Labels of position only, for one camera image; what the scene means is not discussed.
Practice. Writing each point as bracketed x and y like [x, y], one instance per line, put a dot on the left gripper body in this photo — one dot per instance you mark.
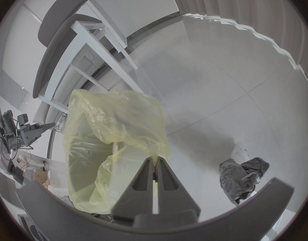
[27, 135]

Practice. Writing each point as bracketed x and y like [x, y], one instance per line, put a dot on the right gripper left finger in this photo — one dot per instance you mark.
[134, 204]

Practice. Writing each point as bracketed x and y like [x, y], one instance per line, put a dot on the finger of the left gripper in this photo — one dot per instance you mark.
[43, 129]

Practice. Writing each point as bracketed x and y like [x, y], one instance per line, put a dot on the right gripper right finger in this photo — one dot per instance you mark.
[176, 202]

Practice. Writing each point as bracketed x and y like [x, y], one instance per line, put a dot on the yellow plastic bag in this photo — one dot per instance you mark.
[124, 114]

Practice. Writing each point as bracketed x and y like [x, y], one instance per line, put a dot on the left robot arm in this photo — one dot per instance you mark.
[6, 122]

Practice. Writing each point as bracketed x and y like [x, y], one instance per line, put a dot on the white trash bin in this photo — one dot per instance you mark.
[81, 164]

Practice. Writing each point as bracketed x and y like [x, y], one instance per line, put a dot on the crumpled black plastic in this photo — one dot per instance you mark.
[239, 179]

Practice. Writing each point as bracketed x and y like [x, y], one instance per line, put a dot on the grey and white chair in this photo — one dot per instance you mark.
[56, 46]

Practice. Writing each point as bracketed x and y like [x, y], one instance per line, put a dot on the pale grey curtain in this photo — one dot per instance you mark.
[244, 4]

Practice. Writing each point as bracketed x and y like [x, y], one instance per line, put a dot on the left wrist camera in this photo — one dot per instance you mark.
[23, 119]

